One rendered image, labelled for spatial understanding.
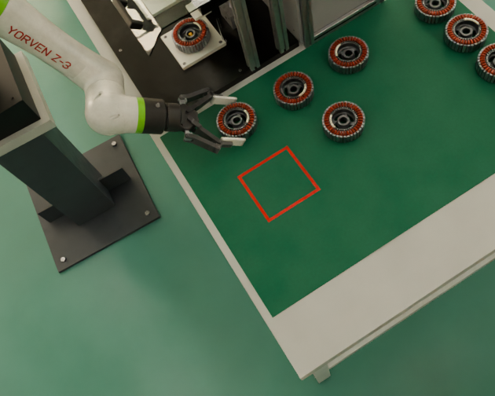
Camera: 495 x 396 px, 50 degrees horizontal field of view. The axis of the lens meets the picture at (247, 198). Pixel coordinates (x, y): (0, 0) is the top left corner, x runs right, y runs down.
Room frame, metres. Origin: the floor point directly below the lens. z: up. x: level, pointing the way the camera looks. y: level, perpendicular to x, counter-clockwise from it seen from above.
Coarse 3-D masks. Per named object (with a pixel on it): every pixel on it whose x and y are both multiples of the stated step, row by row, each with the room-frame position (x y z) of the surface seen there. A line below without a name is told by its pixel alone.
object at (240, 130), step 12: (228, 108) 0.86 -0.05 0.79; (240, 108) 0.85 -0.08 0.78; (252, 108) 0.83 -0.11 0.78; (216, 120) 0.84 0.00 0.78; (228, 120) 0.84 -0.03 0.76; (240, 120) 0.82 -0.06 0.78; (252, 120) 0.80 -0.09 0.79; (228, 132) 0.79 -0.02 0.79; (240, 132) 0.78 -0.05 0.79; (252, 132) 0.77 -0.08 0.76
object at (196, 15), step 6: (216, 0) 1.13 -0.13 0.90; (222, 0) 1.13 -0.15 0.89; (228, 0) 1.14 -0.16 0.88; (204, 6) 1.13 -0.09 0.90; (210, 6) 1.13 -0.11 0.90; (216, 6) 1.13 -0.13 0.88; (192, 12) 1.15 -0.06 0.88; (198, 12) 1.14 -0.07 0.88; (204, 12) 1.12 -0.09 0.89; (210, 12) 1.13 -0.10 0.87; (198, 18) 1.12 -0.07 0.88
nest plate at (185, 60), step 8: (208, 24) 1.18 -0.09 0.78; (168, 32) 1.21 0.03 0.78; (216, 32) 1.14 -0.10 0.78; (168, 40) 1.18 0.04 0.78; (216, 40) 1.11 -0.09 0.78; (224, 40) 1.10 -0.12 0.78; (168, 48) 1.15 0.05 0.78; (176, 48) 1.14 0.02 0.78; (208, 48) 1.09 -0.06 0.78; (216, 48) 1.08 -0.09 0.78; (176, 56) 1.11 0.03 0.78; (184, 56) 1.10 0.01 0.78; (192, 56) 1.09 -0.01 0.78; (200, 56) 1.08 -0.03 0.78; (184, 64) 1.07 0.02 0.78; (192, 64) 1.06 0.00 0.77
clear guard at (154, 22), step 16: (128, 0) 1.11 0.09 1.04; (144, 0) 1.06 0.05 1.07; (160, 0) 1.04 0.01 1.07; (176, 0) 1.02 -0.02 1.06; (192, 0) 1.00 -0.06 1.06; (208, 0) 0.98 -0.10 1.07; (144, 16) 1.02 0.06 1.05; (160, 16) 0.99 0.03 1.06; (176, 16) 0.97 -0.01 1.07; (144, 32) 1.00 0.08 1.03; (160, 32) 0.95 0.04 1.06; (144, 48) 0.97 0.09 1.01
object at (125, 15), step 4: (112, 0) 1.11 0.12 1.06; (116, 0) 1.10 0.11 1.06; (120, 0) 1.10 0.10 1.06; (124, 0) 1.10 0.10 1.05; (116, 4) 1.09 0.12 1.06; (120, 4) 1.08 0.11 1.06; (124, 4) 1.10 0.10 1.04; (116, 8) 1.08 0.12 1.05; (120, 8) 1.07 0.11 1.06; (124, 8) 1.07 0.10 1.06; (120, 12) 1.06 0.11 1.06; (124, 12) 1.05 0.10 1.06; (124, 16) 1.04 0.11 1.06; (128, 16) 1.03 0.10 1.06; (128, 20) 1.02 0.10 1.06; (132, 20) 1.01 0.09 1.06; (136, 20) 1.02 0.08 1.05; (140, 20) 1.02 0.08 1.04; (128, 24) 1.01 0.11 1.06; (132, 24) 1.01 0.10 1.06; (136, 24) 1.01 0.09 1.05; (140, 24) 1.01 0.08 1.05; (132, 28) 1.00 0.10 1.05; (136, 28) 1.01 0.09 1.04; (140, 28) 1.01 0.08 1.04
